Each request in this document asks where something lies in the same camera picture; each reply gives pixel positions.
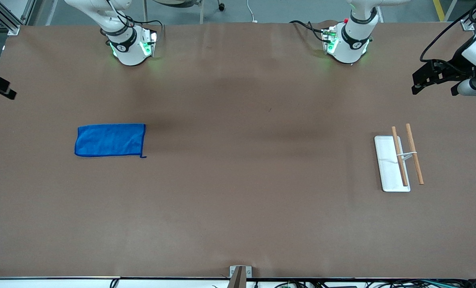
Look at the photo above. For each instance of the grey office chair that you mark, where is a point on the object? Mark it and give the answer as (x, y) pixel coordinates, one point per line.
(201, 12)

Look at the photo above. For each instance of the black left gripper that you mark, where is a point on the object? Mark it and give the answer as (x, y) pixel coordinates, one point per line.
(455, 68)

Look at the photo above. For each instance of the aluminium frame post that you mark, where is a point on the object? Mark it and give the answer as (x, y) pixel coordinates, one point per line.
(468, 24)
(5, 18)

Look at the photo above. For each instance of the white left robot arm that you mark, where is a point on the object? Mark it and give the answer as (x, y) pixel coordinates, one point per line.
(350, 48)

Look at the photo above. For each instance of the blue microfibre towel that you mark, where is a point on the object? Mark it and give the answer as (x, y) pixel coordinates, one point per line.
(109, 140)

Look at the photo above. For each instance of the grey metal bracket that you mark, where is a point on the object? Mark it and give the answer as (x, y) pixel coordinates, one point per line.
(249, 271)

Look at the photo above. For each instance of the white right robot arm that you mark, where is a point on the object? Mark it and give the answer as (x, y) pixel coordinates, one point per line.
(129, 52)

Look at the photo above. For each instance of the white rack with wooden rods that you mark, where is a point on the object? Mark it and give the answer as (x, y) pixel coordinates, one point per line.
(388, 168)

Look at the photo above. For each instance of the brown camera mount bar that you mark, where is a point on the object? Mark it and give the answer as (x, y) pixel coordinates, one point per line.
(238, 280)

